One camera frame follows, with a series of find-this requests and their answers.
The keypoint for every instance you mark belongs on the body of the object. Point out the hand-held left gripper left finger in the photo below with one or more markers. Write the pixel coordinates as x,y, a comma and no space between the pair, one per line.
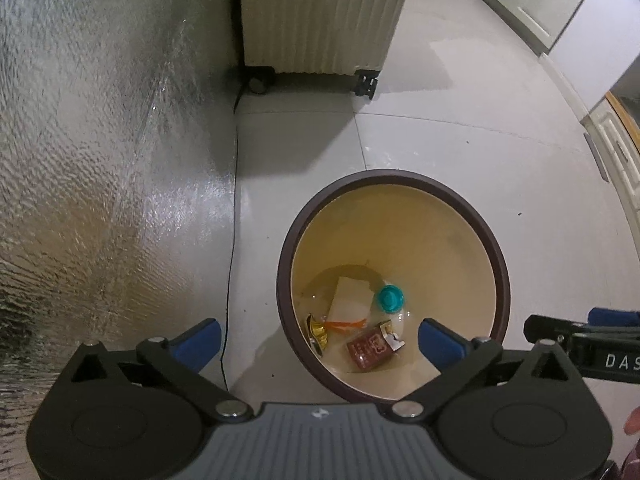
197,342

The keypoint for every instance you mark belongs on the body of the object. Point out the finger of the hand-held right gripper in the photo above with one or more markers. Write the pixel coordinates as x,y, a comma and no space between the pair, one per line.
550,329
615,318

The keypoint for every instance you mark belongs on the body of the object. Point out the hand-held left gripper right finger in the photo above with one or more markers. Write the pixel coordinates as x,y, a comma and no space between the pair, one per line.
442,345

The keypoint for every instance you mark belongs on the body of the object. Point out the teal plastic lid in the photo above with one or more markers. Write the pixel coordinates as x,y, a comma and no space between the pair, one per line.
390,297

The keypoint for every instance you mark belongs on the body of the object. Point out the red snack packet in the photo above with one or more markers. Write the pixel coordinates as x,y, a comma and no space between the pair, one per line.
370,350

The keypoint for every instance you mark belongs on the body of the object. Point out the clear zip bag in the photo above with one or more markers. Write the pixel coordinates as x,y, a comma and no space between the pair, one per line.
350,300

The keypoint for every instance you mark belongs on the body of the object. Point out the yellow trash bin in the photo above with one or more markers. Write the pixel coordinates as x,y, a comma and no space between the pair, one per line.
425,240

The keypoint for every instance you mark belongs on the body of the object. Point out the gold foil wrapper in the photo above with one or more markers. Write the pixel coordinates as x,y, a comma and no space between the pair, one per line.
317,332

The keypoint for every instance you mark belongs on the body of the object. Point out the person's right hand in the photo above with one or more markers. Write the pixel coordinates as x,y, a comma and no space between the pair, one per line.
634,420

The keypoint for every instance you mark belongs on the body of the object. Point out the white platform with drawers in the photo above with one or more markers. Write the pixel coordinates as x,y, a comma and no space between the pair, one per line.
620,160

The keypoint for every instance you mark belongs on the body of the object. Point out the white ribbed suitcase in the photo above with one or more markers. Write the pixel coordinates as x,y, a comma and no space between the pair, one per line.
320,15

